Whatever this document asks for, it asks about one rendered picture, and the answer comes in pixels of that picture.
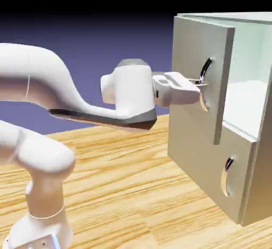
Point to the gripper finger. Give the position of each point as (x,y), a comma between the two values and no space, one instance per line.
(201,85)
(195,81)

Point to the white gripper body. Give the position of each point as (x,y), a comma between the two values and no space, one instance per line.
(183,96)

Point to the pale grey cabinet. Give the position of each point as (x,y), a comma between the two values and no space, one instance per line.
(244,62)

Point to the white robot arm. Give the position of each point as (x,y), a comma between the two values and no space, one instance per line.
(131,87)

